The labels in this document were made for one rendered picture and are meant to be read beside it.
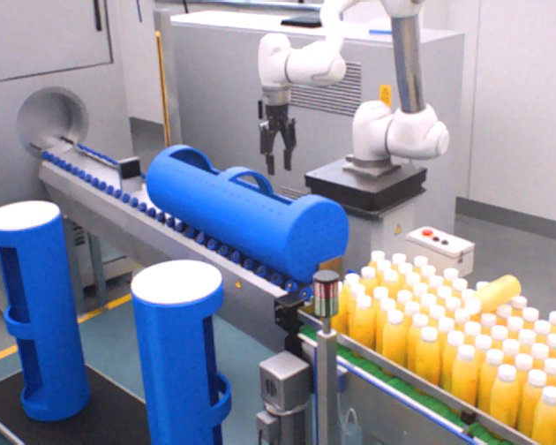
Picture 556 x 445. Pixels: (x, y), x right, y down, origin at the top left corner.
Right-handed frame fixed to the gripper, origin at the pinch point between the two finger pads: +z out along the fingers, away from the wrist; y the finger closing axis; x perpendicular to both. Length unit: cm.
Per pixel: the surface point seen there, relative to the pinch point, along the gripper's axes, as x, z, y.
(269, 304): 6.8, 44.7, 11.9
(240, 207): -7.9, 14.3, 11.0
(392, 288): 49, 29, -2
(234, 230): -8.7, 22.1, 13.6
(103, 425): -65, 116, 48
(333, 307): 65, 15, 36
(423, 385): 80, 37, 20
